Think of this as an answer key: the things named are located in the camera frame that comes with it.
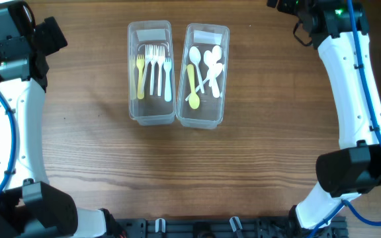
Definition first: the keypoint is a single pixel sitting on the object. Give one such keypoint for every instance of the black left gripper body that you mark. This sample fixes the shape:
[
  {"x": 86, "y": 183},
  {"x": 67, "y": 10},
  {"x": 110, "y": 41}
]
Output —
[{"x": 52, "y": 36}]

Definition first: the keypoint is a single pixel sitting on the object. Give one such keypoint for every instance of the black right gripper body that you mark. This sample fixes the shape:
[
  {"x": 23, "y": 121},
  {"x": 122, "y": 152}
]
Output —
[{"x": 284, "y": 4}]

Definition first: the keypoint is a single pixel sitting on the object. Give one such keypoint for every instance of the white spoon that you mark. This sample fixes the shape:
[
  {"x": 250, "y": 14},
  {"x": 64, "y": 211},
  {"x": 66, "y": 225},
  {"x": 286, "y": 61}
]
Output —
[
  {"x": 195, "y": 58},
  {"x": 220, "y": 65},
  {"x": 211, "y": 67},
  {"x": 216, "y": 56}
]

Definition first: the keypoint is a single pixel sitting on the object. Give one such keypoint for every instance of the yellow plastic fork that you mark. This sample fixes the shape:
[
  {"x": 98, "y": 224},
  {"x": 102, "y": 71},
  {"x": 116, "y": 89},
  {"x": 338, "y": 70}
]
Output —
[{"x": 140, "y": 62}]

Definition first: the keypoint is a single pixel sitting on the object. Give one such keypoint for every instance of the white plastic fork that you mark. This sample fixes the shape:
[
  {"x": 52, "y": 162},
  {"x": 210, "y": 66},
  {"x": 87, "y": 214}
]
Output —
[
  {"x": 160, "y": 61},
  {"x": 148, "y": 58},
  {"x": 153, "y": 63}
]

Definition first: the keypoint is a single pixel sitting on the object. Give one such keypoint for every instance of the yellow plastic spoon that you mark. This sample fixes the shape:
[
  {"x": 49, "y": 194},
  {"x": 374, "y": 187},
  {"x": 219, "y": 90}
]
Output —
[{"x": 193, "y": 99}]

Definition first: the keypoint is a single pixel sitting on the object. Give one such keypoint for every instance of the light blue plastic fork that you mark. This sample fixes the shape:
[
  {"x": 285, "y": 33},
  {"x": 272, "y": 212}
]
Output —
[{"x": 167, "y": 68}]

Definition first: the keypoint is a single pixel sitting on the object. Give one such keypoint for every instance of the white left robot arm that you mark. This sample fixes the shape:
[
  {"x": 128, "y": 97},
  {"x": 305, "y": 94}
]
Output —
[{"x": 29, "y": 205}]

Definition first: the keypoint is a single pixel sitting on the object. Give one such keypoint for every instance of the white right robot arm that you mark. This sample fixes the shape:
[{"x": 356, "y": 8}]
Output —
[{"x": 339, "y": 31}]

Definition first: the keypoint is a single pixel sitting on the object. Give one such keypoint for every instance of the clear right plastic container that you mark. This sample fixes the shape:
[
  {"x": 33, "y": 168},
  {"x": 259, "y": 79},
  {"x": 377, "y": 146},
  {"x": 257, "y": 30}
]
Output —
[{"x": 210, "y": 113}]

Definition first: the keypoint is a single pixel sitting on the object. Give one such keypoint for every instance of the clear plastic container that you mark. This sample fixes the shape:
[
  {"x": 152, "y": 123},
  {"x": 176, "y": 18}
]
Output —
[
  {"x": 151, "y": 110},
  {"x": 210, "y": 113}
]

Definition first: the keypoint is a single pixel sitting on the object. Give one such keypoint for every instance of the clear left plastic container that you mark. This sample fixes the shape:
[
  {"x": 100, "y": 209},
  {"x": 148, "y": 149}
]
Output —
[{"x": 151, "y": 110}]

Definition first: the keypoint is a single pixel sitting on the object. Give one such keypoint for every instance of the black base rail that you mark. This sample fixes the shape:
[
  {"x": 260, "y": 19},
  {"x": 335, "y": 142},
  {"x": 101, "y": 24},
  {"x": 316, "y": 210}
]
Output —
[{"x": 263, "y": 227}]

